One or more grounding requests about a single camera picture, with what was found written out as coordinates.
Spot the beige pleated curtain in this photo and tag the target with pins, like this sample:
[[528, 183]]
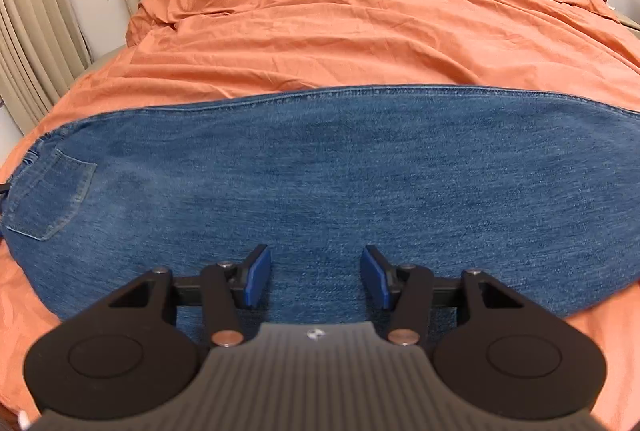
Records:
[[37, 26]]

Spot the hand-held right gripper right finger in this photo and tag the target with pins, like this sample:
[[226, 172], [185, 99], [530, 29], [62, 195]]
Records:
[[376, 275]]

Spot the orange duvet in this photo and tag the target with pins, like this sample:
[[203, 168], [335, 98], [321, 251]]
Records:
[[325, 26]]

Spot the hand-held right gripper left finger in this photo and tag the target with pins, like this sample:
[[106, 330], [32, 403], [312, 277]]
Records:
[[256, 278]]

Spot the blue denim pants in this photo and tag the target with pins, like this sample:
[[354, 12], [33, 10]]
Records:
[[320, 191]]

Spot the beige nightstand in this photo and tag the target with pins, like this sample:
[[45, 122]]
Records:
[[627, 18]]

